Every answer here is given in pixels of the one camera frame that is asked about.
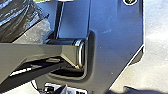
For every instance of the silver base bolt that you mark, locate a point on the silver base bolt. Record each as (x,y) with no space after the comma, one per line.
(130,1)

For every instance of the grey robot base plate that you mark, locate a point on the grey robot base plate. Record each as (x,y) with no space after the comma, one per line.
(113,43)

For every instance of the small white box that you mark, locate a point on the small white box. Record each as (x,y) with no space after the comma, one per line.
(51,88)

